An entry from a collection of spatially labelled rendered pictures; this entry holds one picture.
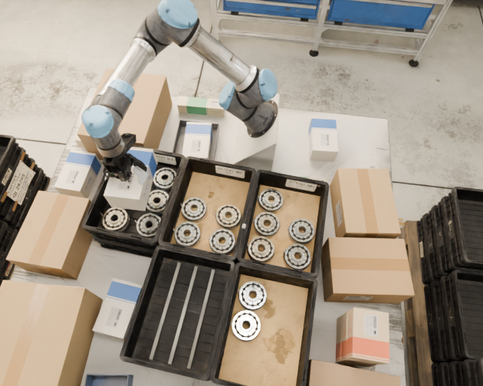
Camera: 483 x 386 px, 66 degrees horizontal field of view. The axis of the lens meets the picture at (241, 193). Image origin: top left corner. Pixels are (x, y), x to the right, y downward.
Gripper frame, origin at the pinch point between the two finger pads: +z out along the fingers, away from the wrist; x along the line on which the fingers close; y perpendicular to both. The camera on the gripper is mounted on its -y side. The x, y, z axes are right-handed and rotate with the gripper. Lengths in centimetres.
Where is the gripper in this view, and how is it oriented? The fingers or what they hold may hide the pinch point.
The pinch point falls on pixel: (130, 175)
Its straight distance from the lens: 135.4
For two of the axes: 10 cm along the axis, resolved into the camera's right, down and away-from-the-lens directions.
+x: 9.9, 1.1, -0.4
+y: -1.2, 8.8, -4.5
